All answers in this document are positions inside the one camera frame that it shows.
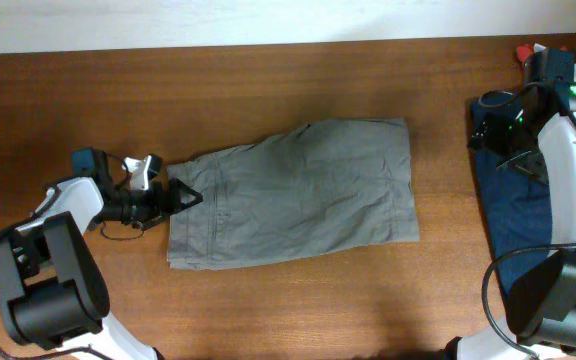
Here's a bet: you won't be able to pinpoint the red cloth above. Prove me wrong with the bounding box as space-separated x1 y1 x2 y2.
515 44 535 65

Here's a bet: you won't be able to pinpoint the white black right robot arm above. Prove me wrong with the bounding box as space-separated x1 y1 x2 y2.
442 44 576 359

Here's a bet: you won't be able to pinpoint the grey shorts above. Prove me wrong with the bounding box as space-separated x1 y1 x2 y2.
167 119 419 270

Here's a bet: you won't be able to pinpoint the dark blue garment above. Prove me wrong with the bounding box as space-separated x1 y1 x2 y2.
469 91 554 301

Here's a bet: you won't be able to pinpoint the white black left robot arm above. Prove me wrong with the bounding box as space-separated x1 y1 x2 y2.
0 147 203 360

